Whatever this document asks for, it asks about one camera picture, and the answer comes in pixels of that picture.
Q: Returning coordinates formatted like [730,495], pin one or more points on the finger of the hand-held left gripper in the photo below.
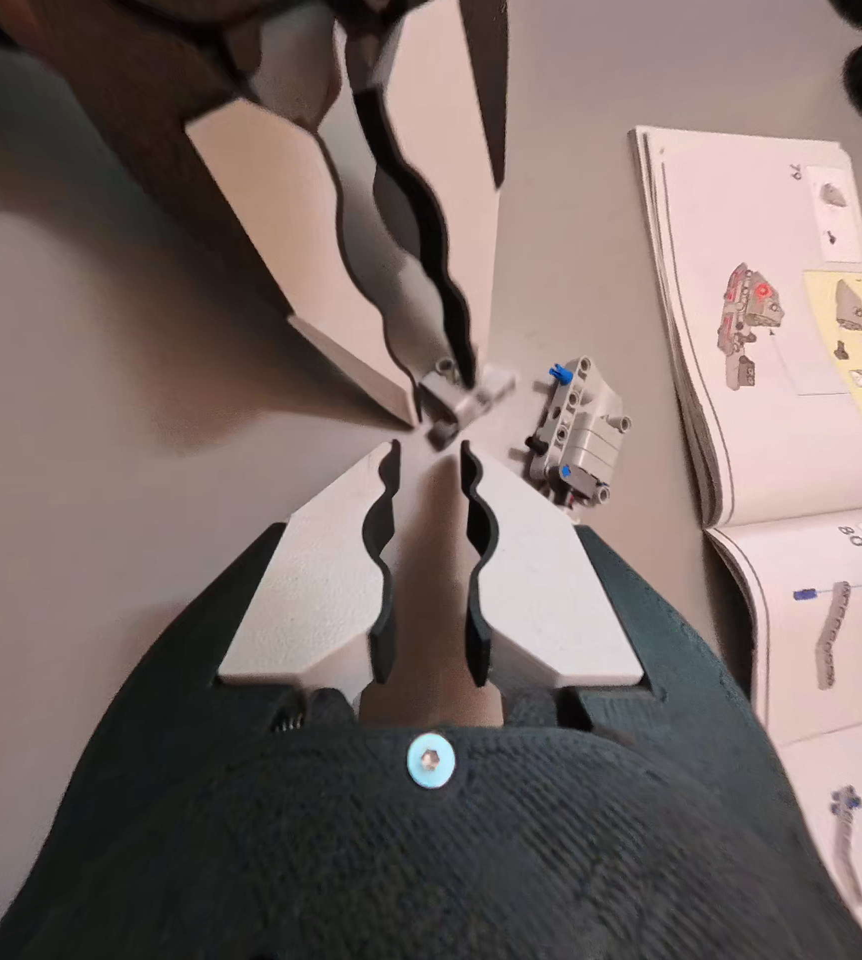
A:
[273,210]
[468,225]

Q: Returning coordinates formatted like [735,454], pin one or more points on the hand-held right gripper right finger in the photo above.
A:
[558,600]

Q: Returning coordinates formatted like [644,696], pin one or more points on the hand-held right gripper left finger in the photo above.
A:
[303,600]

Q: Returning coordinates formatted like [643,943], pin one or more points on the small grey connector assembly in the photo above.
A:
[468,401]

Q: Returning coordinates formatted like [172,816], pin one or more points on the grey desk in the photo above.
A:
[138,375]

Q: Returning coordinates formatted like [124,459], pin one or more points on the person's left hand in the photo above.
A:
[123,90]

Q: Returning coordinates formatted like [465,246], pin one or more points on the grey toy brick assembly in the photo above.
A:
[581,435]

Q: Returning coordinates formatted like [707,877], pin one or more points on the open instruction booklet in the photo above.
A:
[761,450]

